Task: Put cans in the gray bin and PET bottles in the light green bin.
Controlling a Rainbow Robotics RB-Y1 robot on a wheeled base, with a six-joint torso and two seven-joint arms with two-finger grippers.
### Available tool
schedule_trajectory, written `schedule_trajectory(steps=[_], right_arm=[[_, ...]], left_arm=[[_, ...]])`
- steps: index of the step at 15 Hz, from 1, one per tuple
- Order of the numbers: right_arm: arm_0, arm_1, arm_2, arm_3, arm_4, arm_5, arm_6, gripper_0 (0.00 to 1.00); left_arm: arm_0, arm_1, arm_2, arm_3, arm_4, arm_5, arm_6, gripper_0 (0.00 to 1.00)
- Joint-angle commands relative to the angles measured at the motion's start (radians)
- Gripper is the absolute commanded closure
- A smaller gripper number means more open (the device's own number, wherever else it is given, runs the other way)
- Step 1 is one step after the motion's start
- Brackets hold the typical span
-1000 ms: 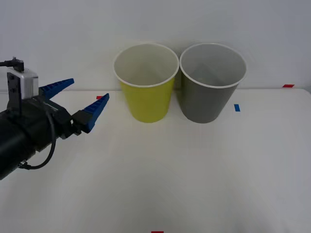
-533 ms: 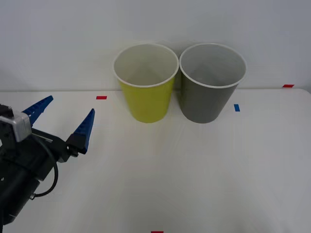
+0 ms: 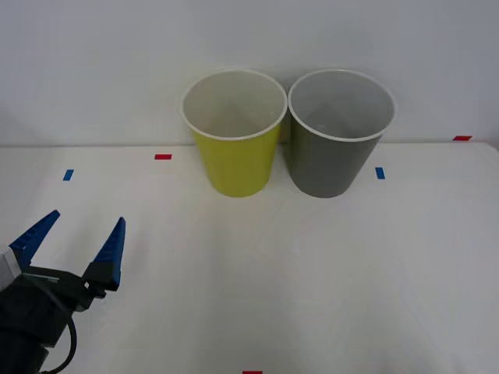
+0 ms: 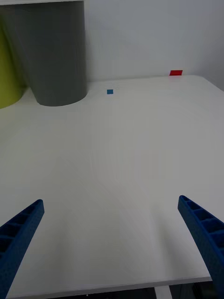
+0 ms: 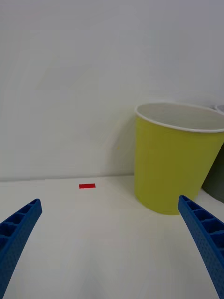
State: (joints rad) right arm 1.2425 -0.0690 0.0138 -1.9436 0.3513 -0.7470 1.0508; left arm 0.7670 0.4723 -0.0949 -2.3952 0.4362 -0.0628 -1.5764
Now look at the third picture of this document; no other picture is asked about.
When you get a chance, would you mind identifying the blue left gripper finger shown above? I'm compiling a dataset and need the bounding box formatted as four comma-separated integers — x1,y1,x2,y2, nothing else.
9,210,62,270
81,216,127,293

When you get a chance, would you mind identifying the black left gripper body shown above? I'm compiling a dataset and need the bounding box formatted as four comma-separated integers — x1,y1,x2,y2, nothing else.
0,266,107,350

